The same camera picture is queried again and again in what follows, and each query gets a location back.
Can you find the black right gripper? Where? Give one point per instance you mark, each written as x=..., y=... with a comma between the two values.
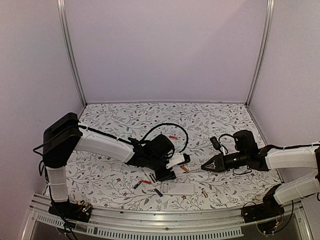
x=219, y=163

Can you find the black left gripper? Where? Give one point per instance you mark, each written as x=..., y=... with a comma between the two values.
x=168, y=175

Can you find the orange copper battery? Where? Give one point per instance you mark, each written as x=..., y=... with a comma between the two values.
x=184, y=168

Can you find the white remote control back up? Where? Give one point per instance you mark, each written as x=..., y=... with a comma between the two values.
x=177, y=189

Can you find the white remote with display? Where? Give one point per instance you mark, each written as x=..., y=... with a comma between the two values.
x=150, y=174

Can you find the red orange battery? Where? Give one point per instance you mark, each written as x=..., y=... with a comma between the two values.
x=146, y=182
x=173, y=137

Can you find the white battery cover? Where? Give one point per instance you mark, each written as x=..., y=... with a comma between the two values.
x=117, y=166

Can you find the white remote with green logo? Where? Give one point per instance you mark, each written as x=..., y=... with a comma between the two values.
x=178, y=174

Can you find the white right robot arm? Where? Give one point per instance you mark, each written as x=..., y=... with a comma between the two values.
x=272, y=157

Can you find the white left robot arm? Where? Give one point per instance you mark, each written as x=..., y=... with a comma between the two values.
x=68, y=134

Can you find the floral tablecloth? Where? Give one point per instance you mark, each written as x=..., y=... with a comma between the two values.
x=90, y=177

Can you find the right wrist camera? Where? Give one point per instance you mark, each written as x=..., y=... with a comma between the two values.
x=216, y=144

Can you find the front aluminium rail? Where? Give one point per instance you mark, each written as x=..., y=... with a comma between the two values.
x=124, y=224

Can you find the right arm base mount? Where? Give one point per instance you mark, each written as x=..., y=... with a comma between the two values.
x=268, y=216

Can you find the right aluminium frame post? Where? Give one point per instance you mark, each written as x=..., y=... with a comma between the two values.
x=262, y=51

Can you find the aluminium frame post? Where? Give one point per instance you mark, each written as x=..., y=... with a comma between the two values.
x=61, y=7
x=262, y=51

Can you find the left aluminium frame post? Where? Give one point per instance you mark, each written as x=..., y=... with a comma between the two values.
x=61, y=7

